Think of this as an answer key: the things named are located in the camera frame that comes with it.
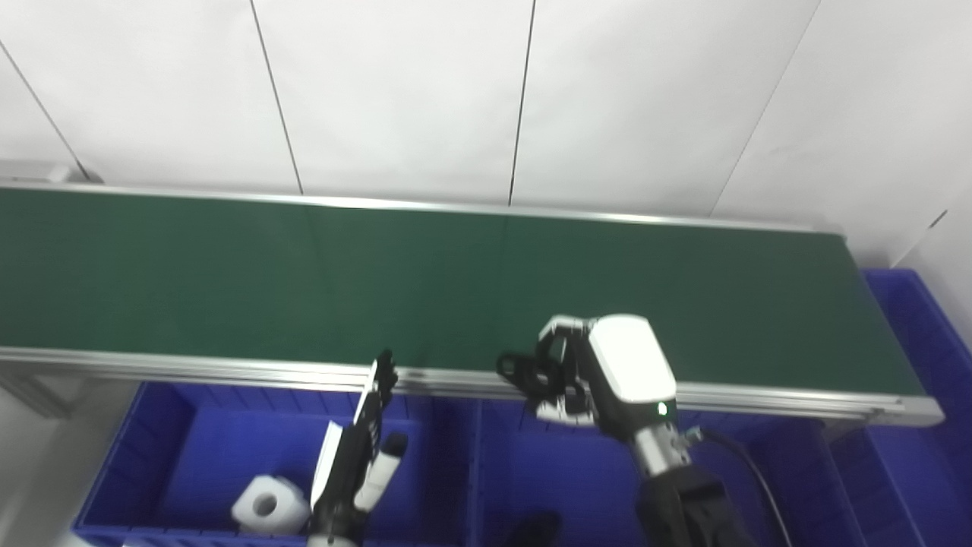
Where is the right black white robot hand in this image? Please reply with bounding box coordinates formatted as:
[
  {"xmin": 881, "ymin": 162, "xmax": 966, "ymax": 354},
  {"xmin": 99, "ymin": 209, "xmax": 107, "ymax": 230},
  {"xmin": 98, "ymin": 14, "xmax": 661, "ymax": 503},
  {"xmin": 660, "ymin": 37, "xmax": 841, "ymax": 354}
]
[{"xmin": 535, "ymin": 313, "xmax": 678, "ymax": 441}]

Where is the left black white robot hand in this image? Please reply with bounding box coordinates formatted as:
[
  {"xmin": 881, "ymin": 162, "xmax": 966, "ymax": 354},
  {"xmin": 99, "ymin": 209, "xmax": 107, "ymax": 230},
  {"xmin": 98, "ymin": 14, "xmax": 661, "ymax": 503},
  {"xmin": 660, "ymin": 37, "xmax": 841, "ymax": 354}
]
[{"xmin": 308, "ymin": 349, "xmax": 409, "ymax": 547}]

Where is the black flange part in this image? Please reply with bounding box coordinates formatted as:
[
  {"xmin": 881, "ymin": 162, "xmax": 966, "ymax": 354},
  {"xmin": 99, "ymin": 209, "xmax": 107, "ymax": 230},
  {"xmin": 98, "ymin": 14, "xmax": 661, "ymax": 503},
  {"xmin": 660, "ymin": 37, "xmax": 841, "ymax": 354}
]
[{"xmin": 497, "ymin": 351, "xmax": 585, "ymax": 400}]

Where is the white plastic part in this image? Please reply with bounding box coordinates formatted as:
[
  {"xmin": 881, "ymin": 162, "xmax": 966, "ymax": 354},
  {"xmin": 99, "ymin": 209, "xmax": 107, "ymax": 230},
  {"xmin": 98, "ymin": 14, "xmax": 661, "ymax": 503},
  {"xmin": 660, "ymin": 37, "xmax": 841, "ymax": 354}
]
[{"xmin": 232, "ymin": 475, "xmax": 312, "ymax": 535}]

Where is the blue plastic bin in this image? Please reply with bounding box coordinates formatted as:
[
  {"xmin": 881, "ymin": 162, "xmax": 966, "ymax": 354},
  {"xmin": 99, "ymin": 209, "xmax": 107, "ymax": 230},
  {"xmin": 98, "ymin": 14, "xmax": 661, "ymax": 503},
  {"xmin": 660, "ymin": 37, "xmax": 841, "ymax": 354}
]
[
  {"xmin": 478, "ymin": 397, "xmax": 874, "ymax": 547},
  {"xmin": 72, "ymin": 381, "xmax": 483, "ymax": 547},
  {"xmin": 828, "ymin": 267, "xmax": 972, "ymax": 547}
]

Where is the black part in bin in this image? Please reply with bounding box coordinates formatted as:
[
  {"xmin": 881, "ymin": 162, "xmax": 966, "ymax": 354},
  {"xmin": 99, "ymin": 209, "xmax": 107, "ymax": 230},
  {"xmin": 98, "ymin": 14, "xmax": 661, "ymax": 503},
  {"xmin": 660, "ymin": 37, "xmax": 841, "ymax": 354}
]
[{"xmin": 505, "ymin": 511, "xmax": 563, "ymax": 547}]

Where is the green conveyor belt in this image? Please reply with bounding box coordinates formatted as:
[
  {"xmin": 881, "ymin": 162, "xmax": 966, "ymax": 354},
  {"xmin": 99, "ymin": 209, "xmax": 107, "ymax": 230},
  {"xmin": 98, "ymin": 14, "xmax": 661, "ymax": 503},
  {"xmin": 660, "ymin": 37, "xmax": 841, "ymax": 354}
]
[{"xmin": 0, "ymin": 181, "xmax": 945, "ymax": 426}]

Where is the aluminium conveyor leg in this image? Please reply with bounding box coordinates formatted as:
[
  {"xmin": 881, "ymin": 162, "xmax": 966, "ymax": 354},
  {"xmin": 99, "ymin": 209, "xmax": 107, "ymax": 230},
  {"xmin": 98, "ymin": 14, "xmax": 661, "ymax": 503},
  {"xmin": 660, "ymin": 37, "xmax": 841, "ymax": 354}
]
[{"xmin": 0, "ymin": 372, "xmax": 77, "ymax": 419}]

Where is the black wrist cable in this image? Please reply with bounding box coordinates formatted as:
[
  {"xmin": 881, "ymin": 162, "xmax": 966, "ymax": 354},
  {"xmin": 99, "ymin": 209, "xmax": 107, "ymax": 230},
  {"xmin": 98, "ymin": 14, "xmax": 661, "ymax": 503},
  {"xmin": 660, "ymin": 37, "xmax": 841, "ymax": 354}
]
[{"xmin": 683, "ymin": 428, "xmax": 794, "ymax": 547}]

